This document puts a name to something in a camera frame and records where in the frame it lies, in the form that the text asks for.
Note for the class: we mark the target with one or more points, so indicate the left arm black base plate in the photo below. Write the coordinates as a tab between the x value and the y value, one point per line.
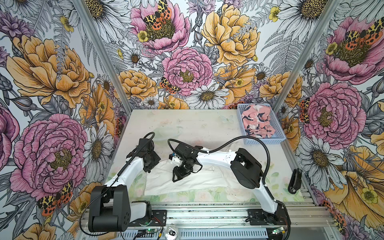
159	219

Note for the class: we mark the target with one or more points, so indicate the aluminium corner post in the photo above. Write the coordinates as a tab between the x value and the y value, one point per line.
313	38
96	39

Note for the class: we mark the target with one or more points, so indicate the white t-shirt with robot print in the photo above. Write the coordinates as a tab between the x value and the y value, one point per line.
216	172

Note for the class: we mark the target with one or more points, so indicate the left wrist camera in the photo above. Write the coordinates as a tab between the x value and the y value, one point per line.
144	147

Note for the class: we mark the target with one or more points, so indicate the right aluminium corner post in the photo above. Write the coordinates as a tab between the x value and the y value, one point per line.
313	38

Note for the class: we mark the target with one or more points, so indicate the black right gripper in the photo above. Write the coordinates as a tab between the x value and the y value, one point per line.
179	173

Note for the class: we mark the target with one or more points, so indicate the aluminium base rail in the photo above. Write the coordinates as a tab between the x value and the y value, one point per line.
225	215

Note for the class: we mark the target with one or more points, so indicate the pink patterned garment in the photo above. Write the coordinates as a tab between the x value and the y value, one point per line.
256	121

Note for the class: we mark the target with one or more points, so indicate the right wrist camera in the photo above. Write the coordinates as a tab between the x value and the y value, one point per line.
185	155

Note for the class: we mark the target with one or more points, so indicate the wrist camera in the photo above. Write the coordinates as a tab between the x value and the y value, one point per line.
185	155
144	147

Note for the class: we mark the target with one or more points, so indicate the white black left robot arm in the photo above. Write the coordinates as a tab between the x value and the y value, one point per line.
110	209

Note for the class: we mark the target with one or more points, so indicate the grey slotted cable duct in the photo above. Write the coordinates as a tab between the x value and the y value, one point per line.
203	234

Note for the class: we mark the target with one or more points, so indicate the left aluminium corner post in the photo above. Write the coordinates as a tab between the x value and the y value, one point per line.
96	39

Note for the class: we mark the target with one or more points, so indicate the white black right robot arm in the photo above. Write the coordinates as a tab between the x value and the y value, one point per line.
248	172

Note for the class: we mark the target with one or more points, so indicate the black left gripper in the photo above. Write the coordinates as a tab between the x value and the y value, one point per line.
157	159

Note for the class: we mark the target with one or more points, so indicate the black clip on frame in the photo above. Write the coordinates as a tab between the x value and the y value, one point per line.
295	181

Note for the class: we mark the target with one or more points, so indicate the light blue perforated laundry basket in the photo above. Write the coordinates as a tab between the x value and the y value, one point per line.
279	135

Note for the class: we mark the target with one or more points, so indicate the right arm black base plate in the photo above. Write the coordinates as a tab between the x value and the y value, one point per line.
260	217

